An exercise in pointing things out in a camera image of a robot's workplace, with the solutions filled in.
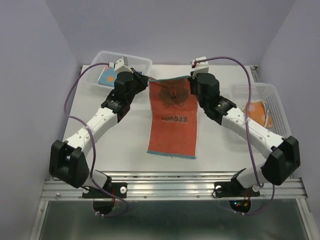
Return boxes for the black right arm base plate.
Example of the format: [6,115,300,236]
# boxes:
[212,181,260,198]

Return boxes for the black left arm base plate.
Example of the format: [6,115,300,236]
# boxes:
[82,181,129,200]

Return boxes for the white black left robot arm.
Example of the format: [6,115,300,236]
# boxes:
[49,69,149,197]

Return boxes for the aluminium mounting rail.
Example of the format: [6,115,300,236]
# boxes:
[39,171,308,201]

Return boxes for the white perforated basket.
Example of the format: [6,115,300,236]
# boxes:
[84,50,153,89]
[230,82,292,138]

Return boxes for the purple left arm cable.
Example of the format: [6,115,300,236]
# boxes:
[64,61,129,218]

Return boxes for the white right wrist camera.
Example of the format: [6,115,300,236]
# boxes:
[190,56,209,74]

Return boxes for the white perforated basket left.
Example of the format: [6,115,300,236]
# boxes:
[84,50,153,89]

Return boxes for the white perforated basket right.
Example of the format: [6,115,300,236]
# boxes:
[230,82,292,138]

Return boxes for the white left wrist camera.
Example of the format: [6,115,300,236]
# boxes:
[108,56,133,74]

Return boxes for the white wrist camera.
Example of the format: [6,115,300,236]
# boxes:
[190,56,209,74]
[108,56,133,74]

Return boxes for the orange polka dot towel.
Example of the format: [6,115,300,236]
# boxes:
[248,100,273,129]

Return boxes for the light blue orange towel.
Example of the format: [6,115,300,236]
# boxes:
[97,66,117,88]

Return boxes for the brown red checked towel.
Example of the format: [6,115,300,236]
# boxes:
[147,77,198,159]

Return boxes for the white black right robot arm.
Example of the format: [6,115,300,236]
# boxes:
[187,73,301,198]

